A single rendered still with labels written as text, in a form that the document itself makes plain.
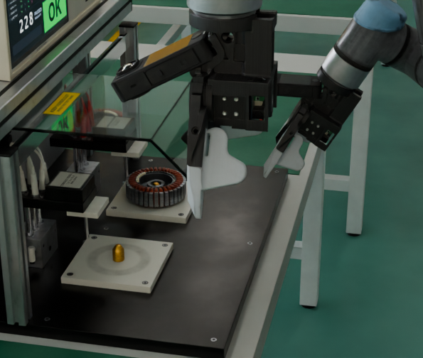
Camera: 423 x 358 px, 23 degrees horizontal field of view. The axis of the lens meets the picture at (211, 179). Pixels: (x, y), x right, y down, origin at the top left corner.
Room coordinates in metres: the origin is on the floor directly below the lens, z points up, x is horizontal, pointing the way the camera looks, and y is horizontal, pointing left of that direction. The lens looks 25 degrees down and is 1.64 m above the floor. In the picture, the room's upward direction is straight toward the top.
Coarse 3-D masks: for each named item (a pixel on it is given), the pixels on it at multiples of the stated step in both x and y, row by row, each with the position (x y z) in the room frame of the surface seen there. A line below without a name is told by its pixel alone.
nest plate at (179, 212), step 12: (120, 192) 1.75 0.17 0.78; (120, 204) 1.70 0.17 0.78; (132, 204) 1.70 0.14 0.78; (180, 204) 1.70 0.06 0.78; (120, 216) 1.67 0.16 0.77; (132, 216) 1.66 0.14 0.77; (144, 216) 1.66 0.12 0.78; (156, 216) 1.65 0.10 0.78; (168, 216) 1.65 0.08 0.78; (180, 216) 1.65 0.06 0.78
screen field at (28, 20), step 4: (32, 12) 1.54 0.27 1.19; (24, 16) 1.51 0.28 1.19; (28, 16) 1.53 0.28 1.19; (32, 16) 1.54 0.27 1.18; (20, 20) 1.50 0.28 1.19; (24, 20) 1.51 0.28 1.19; (28, 20) 1.53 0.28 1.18; (32, 20) 1.54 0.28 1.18; (20, 24) 1.50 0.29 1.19; (24, 24) 1.51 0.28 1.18; (28, 24) 1.53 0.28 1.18; (32, 24) 1.54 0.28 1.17; (20, 28) 1.49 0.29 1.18; (24, 28) 1.51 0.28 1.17; (20, 32) 1.49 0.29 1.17
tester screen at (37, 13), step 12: (12, 0) 1.48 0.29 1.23; (24, 0) 1.52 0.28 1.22; (36, 0) 1.57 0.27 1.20; (12, 12) 1.47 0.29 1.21; (24, 12) 1.52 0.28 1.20; (36, 12) 1.56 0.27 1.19; (12, 24) 1.47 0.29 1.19; (36, 24) 1.56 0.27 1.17; (12, 36) 1.46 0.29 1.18; (24, 36) 1.51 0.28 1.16; (12, 48) 1.46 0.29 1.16; (24, 48) 1.50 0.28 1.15; (12, 60) 1.46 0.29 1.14
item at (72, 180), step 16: (64, 176) 1.52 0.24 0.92; (80, 176) 1.52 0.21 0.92; (48, 192) 1.49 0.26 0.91; (64, 192) 1.48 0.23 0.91; (80, 192) 1.47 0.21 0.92; (96, 192) 1.54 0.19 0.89; (32, 208) 1.52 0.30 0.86; (48, 208) 1.48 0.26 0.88; (64, 208) 1.48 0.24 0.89; (80, 208) 1.47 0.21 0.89; (96, 208) 1.49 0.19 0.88; (32, 224) 1.52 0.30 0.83
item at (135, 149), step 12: (60, 144) 1.73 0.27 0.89; (72, 144) 1.73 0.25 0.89; (84, 144) 1.72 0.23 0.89; (96, 144) 1.72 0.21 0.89; (108, 144) 1.71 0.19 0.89; (120, 144) 1.71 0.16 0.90; (132, 144) 1.75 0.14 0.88; (144, 144) 1.75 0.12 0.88; (84, 156) 1.78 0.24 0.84; (132, 156) 1.71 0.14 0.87
